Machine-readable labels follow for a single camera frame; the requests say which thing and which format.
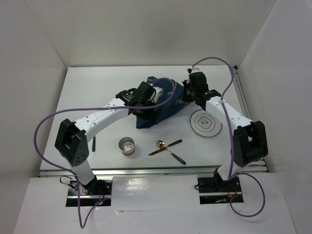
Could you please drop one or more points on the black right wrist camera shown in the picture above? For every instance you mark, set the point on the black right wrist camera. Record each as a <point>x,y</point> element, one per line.
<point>198,79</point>

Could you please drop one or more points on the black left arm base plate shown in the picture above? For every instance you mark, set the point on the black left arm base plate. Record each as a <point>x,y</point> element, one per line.
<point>103,188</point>

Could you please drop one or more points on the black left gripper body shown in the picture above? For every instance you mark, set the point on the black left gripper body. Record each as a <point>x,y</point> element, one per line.
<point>147,114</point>

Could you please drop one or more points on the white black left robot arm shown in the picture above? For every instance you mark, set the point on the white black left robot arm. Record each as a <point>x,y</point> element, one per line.
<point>73,136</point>

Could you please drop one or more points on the white plate black rings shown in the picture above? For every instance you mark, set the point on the white plate black rings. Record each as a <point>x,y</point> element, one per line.
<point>206,123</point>

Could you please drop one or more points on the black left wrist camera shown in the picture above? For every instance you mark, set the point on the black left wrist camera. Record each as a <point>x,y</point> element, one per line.
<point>145,89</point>

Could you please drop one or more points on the aluminium right side rail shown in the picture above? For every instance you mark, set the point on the aluminium right side rail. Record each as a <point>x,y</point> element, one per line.
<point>246,109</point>

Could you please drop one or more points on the gold fork green handle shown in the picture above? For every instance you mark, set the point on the gold fork green handle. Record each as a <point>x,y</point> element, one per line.
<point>94,144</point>

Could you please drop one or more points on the blue cloth with gold script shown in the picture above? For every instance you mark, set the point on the blue cloth with gold script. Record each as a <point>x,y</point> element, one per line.
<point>166,111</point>

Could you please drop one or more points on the gold spoon green handle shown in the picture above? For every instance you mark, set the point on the gold spoon green handle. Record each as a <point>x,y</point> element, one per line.
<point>176,157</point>

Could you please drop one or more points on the gold knife green handle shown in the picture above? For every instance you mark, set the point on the gold knife green handle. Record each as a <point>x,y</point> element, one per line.
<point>162,146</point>

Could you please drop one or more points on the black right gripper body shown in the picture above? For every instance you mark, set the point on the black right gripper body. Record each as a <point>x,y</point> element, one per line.
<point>188,95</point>

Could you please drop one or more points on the aluminium rail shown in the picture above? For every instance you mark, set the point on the aluminium rail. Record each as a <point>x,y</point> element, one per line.
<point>246,109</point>
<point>259,167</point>

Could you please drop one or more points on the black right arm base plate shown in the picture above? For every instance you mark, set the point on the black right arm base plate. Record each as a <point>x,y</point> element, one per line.
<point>209,185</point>

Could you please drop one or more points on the aluminium front rail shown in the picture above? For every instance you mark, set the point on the aluminium front rail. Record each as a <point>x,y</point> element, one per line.
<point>259,167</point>

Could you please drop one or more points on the clear glass cup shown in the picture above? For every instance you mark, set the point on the clear glass cup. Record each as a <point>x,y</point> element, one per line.
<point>127,146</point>

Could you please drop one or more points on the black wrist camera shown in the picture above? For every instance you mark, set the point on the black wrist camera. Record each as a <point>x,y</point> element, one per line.
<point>145,89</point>
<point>198,79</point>

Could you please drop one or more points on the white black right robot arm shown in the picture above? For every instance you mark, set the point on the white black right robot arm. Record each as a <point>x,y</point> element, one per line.
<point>227,115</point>

